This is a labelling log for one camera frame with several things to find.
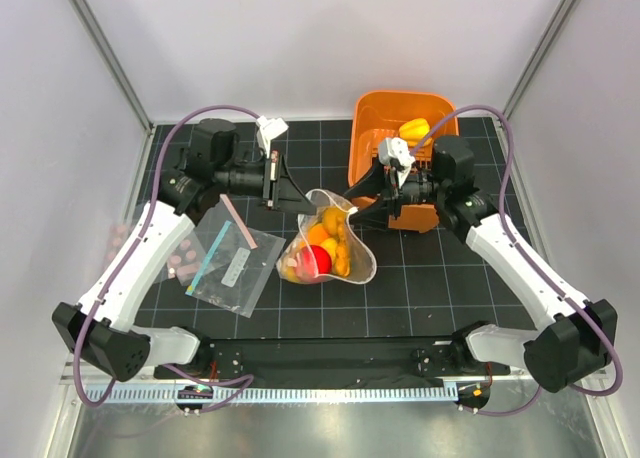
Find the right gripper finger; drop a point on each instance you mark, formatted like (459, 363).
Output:
(376, 215)
(373, 184)

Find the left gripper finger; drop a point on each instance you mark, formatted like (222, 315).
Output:
(287, 189)
(296, 205)

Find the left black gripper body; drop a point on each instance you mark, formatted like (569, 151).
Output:
(242, 179)

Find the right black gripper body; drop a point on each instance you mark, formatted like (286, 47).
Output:
(425, 190)

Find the small orange fruit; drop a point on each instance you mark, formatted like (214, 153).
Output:
(317, 234)

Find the white dotted zip bag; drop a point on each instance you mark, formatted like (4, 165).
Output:
(362, 260)

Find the red apple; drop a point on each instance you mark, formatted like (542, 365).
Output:
(314, 260)

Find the yellow pear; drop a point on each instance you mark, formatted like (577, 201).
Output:
(300, 272)

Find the orange plastic basket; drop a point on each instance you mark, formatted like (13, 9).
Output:
(403, 123)

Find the yellow mango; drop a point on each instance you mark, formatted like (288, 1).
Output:
(332, 219)

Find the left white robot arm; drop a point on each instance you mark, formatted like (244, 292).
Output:
(99, 329)

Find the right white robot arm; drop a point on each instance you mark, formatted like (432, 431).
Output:
(572, 336)

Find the pink dotted zip bag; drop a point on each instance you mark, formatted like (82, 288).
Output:
(190, 248)

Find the blue zipper clear bag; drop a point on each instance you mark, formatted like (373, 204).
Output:
(233, 275)

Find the yellow bell pepper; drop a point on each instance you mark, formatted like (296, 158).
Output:
(414, 131)

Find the black grid mat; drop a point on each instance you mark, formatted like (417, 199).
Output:
(426, 284)

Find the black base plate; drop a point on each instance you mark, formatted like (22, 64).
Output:
(344, 363)

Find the white slotted cable duct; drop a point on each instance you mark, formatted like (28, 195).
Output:
(183, 393)

